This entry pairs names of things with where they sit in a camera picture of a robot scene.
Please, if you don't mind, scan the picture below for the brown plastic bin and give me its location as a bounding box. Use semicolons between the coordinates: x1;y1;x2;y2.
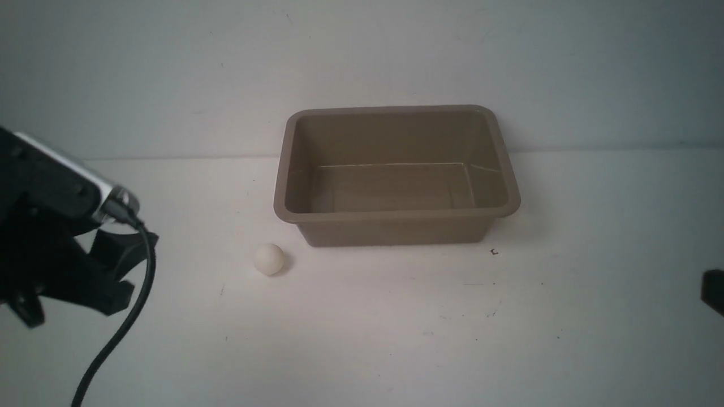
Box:
274;105;522;248

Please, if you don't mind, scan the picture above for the white table-tennis ball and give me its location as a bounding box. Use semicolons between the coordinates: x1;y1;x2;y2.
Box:
252;243;286;276

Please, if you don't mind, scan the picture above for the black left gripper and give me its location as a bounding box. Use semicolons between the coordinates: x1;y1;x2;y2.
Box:
2;128;149;329

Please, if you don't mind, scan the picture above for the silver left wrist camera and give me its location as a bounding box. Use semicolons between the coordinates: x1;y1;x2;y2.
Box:
13;132;140;224

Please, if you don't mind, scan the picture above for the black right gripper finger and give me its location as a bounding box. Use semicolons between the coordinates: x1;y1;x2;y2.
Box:
701;270;724;317

